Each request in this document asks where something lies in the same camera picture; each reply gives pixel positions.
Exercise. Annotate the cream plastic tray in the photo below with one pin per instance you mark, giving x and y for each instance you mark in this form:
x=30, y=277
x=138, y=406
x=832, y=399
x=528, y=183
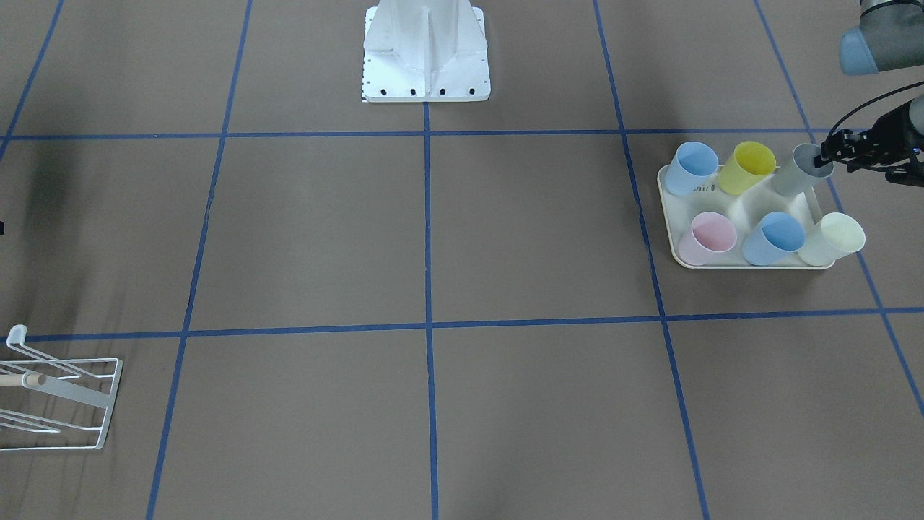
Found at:
x=744, y=211

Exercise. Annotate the white wire cup rack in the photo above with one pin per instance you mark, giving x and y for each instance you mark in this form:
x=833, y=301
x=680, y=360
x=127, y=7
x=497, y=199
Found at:
x=88, y=387

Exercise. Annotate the grey plastic cup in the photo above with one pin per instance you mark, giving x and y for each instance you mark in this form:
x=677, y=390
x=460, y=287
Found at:
x=803, y=171

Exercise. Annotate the light blue cup back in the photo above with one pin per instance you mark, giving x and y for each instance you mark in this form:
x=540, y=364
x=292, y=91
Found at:
x=693, y=162

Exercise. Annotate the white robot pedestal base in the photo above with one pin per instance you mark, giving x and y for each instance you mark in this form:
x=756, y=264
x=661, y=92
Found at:
x=425, y=52

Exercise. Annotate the light blue cup front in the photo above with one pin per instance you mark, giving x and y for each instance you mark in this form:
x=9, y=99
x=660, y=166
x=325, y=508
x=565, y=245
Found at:
x=775, y=237

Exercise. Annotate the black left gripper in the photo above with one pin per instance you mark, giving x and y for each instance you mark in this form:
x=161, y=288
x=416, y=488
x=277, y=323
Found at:
x=885, y=134

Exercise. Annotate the pink plastic cup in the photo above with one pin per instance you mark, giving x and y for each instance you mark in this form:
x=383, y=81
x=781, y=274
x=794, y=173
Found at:
x=710, y=235

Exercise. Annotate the cream white plastic cup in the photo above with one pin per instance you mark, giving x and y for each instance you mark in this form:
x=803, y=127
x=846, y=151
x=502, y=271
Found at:
x=835, y=236

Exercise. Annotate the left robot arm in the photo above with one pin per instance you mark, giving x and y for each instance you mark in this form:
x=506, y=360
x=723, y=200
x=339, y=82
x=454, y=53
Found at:
x=888, y=37

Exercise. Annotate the yellow plastic cup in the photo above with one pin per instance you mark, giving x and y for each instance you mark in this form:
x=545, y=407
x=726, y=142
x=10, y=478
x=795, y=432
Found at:
x=746, y=167

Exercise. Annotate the light blue cup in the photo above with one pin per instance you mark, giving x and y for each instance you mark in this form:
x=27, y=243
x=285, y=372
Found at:
x=693, y=162
x=775, y=237

